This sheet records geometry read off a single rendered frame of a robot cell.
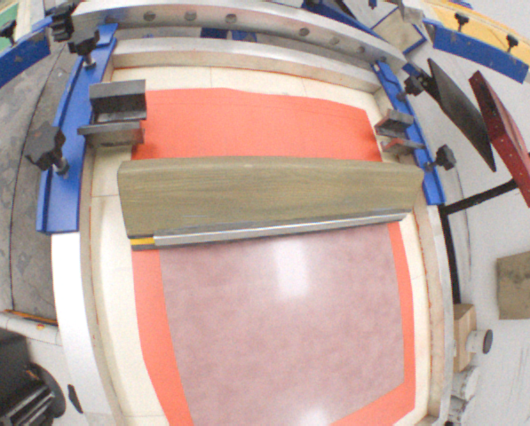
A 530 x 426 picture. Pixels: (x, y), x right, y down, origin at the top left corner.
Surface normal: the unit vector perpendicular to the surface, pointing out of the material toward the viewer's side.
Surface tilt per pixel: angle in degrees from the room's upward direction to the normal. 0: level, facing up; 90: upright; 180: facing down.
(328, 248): 0
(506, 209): 90
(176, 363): 0
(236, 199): 46
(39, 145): 0
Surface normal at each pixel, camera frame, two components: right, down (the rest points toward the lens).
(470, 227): -0.94, 0.07
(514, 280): -0.83, 0.40
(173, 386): 0.32, -0.26
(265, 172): 0.33, 0.51
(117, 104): 0.15, 0.96
